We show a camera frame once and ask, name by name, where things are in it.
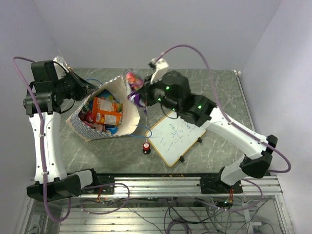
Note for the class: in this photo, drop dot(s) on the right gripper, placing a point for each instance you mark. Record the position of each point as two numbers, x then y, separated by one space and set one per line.
146 90

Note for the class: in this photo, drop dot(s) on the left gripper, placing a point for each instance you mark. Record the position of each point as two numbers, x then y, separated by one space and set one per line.
84 87

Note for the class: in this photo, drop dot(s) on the purple Fox's candy bag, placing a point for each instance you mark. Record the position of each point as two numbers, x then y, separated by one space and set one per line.
133 83

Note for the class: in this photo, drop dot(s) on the orange snack box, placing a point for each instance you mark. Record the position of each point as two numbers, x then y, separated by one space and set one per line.
107 113

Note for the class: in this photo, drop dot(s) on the blue checkered paper bag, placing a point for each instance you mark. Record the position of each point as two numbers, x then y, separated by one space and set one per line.
94 131

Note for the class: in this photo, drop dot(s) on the blue fruit candy bag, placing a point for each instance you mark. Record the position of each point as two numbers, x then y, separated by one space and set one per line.
105 96

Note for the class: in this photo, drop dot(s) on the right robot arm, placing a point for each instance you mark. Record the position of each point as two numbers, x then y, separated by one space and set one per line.
173 92

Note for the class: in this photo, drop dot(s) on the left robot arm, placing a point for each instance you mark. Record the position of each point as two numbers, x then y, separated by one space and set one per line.
52 85

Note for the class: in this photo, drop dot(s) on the pink face snack packet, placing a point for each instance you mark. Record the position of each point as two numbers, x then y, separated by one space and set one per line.
88 118

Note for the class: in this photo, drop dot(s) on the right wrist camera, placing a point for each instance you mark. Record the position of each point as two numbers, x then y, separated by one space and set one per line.
160 69

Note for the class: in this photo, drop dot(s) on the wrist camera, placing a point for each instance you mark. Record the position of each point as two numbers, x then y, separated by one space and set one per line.
61 61
160 69

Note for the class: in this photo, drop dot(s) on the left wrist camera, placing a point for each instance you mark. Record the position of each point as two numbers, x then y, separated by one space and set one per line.
61 61

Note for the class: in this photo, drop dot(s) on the small whiteboard yellow frame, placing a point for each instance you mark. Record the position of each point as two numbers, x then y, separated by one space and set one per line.
172 137

